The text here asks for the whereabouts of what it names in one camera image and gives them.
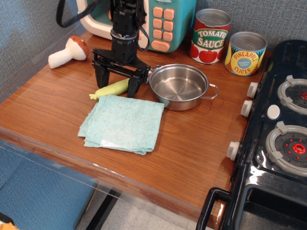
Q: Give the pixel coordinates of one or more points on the black toy stove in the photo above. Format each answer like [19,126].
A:
[269,178]

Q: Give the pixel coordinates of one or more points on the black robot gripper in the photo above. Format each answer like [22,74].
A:
[123,53]

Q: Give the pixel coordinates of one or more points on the toy microwave teal and cream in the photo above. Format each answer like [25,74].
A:
[167,22]

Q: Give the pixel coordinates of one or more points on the orange plush object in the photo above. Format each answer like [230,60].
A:
[8,226]

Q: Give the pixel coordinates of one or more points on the plush mushroom toy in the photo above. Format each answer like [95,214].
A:
[75,48]

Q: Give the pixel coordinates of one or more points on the spoon with yellow-green handle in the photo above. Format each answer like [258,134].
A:
[121,86]

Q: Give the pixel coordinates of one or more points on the light blue folded cloth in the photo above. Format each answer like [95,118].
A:
[121,123]

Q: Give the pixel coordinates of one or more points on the pineapple slices can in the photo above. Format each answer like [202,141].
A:
[245,53]

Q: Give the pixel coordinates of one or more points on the tomato sauce can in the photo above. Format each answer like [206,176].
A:
[211,29]

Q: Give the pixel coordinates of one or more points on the small stainless steel pot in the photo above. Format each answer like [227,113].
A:
[181,87]

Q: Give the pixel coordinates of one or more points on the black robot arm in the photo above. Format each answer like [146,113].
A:
[127,17]

